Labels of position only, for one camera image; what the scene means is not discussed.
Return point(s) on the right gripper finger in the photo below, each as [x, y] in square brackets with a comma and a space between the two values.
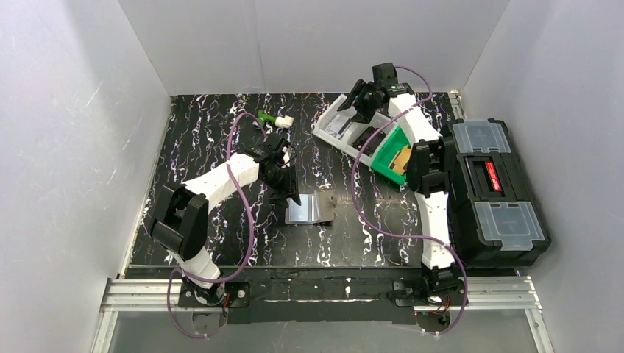
[352, 95]
[365, 109]

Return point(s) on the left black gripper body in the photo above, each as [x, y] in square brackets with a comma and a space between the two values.
[285, 181]

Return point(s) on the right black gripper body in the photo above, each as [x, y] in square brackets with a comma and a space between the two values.
[366, 97]

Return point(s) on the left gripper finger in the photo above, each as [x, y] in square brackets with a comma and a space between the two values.
[278, 196]
[291, 192]

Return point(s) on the credit card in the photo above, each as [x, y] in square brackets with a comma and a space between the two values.
[345, 128]

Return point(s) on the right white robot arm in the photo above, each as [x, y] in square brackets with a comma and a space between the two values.
[428, 170]

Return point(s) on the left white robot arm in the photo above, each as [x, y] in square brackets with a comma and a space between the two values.
[180, 214]

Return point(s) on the cards in white bin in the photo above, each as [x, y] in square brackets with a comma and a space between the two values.
[335, 125]

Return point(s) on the white two-compartment bin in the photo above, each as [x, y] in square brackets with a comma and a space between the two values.
[347, 144]

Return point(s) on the green white pipe fitting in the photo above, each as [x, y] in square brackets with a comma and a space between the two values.
[282, 122]

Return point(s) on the green plastic bin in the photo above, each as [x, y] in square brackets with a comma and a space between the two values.
[385, 152]

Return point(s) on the yellow item in green bin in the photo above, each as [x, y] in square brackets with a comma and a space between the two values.
[400, 161]

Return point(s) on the black tool box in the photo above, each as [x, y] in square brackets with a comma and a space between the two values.
[495, 220]

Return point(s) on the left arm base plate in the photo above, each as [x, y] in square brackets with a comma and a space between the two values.
[214, 294]

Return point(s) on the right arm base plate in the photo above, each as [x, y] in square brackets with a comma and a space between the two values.
[412, 293]

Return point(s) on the aluminium frame rail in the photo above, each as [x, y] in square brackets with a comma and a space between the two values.
[323, 311]

